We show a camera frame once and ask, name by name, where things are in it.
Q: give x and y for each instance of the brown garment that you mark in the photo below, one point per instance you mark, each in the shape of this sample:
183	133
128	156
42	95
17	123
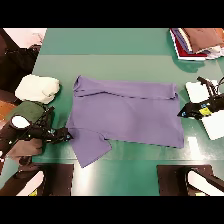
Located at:
203	38
26	147

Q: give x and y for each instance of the white garment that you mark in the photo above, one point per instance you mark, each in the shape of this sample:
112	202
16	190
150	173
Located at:
36	88
216	51

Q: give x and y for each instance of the red garment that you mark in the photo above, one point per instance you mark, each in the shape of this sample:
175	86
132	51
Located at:
186	55

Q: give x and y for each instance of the blue garment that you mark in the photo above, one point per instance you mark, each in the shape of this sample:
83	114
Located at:
182	40

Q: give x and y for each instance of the black garment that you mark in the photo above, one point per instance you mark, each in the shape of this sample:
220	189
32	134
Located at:
16	65

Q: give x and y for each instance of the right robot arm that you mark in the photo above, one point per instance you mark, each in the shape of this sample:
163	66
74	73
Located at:
213	125

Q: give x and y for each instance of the purple T-shirt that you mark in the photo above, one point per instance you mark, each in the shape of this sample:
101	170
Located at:
133	113

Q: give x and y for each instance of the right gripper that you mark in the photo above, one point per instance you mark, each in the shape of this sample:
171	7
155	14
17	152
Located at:
189	111

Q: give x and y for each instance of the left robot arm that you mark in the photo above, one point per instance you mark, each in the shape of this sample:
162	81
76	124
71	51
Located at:
20	122

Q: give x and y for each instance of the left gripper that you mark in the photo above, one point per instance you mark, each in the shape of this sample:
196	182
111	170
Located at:
59	135

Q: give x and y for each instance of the green garment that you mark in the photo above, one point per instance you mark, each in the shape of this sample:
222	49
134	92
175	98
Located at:
28	109

